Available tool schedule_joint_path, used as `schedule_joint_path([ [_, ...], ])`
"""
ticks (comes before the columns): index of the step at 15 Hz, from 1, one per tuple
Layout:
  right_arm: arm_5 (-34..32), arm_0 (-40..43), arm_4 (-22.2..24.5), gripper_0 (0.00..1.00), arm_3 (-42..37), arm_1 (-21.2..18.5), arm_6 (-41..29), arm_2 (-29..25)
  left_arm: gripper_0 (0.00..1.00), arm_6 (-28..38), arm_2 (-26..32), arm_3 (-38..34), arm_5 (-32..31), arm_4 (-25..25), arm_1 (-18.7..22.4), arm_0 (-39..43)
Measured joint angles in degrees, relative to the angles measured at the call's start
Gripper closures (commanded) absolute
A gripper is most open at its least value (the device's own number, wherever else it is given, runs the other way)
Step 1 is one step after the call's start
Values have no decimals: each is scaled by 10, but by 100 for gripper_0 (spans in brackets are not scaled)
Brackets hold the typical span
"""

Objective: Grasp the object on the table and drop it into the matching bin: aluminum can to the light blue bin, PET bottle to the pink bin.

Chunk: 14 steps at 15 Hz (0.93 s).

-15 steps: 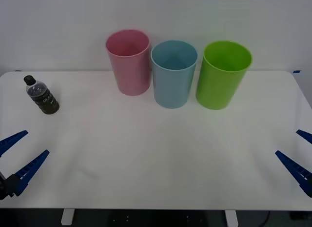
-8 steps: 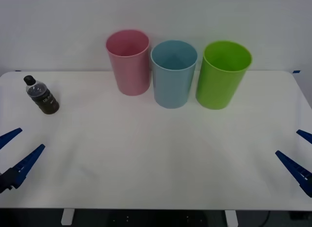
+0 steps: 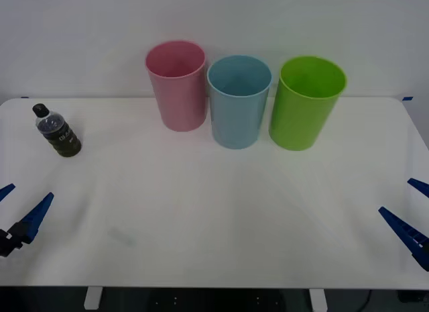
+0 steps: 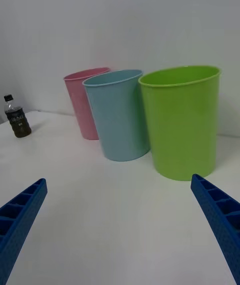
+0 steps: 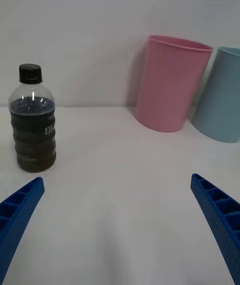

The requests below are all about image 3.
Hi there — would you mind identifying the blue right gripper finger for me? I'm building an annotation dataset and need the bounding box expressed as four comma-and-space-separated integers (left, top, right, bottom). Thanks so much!
407, 178, 429, 197
378, 206, 429, 272

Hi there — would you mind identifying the pink plastic bin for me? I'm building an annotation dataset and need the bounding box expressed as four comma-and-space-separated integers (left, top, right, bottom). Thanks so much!
144, 40, 206, 132

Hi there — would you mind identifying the pale blue plastic bin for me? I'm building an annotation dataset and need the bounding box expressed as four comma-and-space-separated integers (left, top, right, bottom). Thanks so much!
206, 54, 273, 150

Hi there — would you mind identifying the green plastic bin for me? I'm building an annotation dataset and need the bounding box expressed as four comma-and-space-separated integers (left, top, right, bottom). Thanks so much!
268, 55, 348, 152

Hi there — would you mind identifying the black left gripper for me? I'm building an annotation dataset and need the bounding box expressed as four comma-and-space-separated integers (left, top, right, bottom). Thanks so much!
0, 183, 55, 258

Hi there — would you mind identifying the dark plastic bottle black cap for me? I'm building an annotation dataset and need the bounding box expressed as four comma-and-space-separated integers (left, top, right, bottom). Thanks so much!
32, 103, 82, 158

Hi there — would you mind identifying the white table leg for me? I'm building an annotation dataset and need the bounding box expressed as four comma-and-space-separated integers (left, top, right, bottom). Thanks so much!
308, 288, 328, 312
83, 287, 103, 310

